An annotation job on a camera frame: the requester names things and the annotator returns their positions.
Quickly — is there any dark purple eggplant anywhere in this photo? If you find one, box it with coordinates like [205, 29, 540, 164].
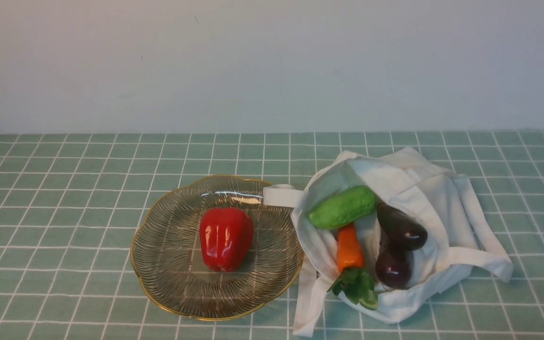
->
[376, 202, 429, 250]
[375, 239, 414, 289]

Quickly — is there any white cloth bag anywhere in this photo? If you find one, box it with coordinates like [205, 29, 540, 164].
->
[263, 147, 514, 337]

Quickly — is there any green cucumber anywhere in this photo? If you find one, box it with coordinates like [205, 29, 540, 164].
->
[308, 186, 378, 230]

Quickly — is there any orange carrot with greens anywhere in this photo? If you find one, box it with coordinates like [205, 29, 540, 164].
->
[329, 222, 378, 310]

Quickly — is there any ribbed glass plate gold rim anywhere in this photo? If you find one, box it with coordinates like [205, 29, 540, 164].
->
[130, 175, 305, 321]

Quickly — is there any red bell pepper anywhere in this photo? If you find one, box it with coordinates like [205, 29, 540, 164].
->
[199, 207, 254, 272]

